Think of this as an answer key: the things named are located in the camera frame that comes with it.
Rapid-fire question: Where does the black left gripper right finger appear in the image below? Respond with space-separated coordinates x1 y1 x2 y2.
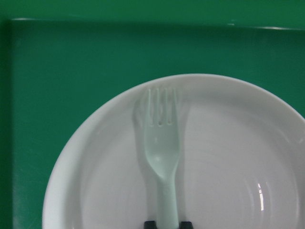
180 221 193 229

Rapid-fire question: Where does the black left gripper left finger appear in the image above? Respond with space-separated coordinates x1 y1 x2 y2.
143 221 157 229

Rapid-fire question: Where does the pale green plastic fork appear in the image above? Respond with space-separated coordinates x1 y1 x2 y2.
143 88 180 229

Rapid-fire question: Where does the white round plate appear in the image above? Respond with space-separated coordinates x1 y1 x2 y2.
42 74 305 229

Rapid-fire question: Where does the green plastic tray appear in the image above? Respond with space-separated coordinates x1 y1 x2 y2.
0 0 305 229

